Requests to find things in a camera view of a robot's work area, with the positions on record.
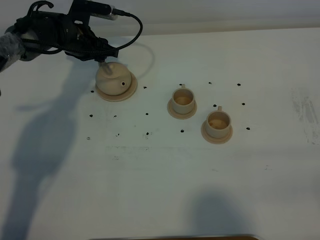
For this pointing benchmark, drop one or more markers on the beige saucer under near cup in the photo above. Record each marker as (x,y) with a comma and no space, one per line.
(178,115)

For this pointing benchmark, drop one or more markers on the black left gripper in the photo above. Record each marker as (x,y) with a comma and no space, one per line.
(51,33)

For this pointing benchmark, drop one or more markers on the beige teacup near teapot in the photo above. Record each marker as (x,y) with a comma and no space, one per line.
(183,100)

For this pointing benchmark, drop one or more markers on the beige ceramic teapot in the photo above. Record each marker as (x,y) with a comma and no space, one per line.
(116,83)

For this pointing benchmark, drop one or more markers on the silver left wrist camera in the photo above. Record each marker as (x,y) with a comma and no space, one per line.
(82,10)

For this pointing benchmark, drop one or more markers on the beige teacup far right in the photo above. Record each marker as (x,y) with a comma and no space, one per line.
(218,124)

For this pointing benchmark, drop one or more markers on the beige saucer under right cup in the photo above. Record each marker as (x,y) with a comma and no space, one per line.
(213,140)

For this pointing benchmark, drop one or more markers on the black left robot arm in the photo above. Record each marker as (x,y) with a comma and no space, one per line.
(11,48)

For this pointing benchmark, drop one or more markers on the beige teapot saucer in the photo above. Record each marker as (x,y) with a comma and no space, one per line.
(118,98)

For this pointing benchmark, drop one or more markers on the beige saucer under cup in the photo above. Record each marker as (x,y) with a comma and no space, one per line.
(213,140)
(178,115)

